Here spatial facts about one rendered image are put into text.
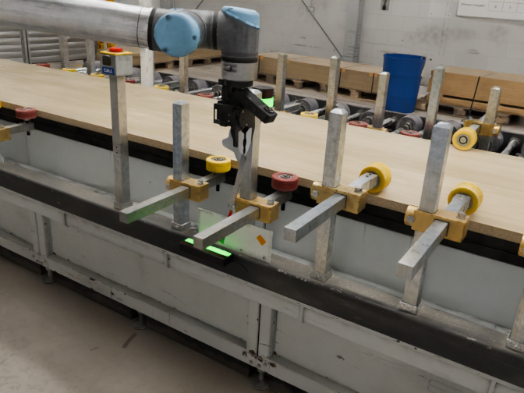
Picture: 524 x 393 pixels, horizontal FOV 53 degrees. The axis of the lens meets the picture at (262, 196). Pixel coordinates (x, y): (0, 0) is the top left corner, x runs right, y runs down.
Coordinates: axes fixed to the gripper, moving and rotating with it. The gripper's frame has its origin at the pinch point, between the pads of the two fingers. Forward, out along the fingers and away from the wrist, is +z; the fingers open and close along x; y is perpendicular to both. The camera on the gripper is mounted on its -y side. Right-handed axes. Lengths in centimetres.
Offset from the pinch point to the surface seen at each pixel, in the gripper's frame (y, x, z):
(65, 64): 217, -116, 13
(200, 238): -2.3, 20.0, 15.1
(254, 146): 0.8, -6.9, -1.3
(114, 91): 53, -6, -9
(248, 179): 1.6, -5.8, 8.1
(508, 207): -61, -42, 11
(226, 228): -3.0, 10.4, 15.8
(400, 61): 139, -555, 39
